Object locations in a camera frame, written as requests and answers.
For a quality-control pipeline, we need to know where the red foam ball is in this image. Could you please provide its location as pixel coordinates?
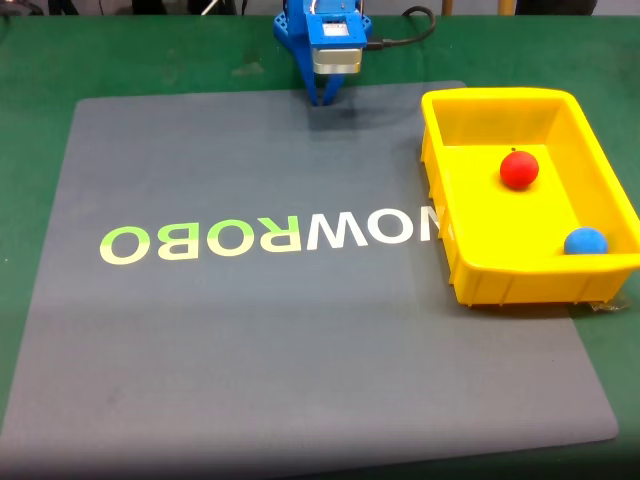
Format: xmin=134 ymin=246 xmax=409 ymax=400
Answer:
xmin=499 ymin=150 xmax=541 ymax=192

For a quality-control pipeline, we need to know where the yellow plastic bin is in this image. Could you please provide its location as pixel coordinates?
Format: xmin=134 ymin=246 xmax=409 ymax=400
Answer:
xmin=419 ymin=87 xmax=640 ymax=309

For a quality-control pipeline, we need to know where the blue foam ball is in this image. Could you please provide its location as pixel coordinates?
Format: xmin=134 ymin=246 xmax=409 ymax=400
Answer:
xmin=563 ymin=227 xmax=610 ymax=256

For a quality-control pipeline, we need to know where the grey mat with NOWROBO print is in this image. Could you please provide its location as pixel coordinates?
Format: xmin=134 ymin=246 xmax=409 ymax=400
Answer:
xmin=0 ymin=79 xmax=620 ymax=474

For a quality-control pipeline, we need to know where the clear tape piece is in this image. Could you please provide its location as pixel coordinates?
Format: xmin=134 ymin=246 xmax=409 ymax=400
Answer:
xmin=588 ymin=292 xmax=632 ymax=315

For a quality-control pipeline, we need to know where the silver camera box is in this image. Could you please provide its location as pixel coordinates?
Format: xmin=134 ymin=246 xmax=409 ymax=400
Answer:
xmin=310 ymin=45 xmax=365 ymax=77

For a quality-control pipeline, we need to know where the black camera cable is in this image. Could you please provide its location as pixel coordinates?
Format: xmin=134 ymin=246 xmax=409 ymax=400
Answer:
xmin=368 ymin=4 xmax=437 ymax=51

